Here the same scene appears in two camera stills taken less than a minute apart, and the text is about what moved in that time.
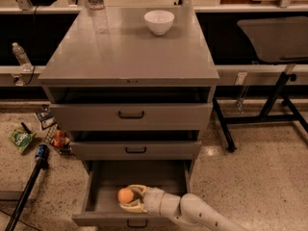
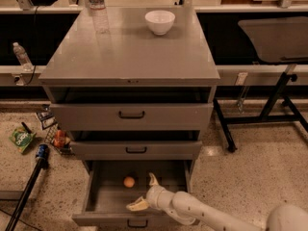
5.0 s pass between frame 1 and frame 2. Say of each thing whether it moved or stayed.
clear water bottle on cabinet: stayed
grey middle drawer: stayed
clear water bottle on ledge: stayed
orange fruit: moved
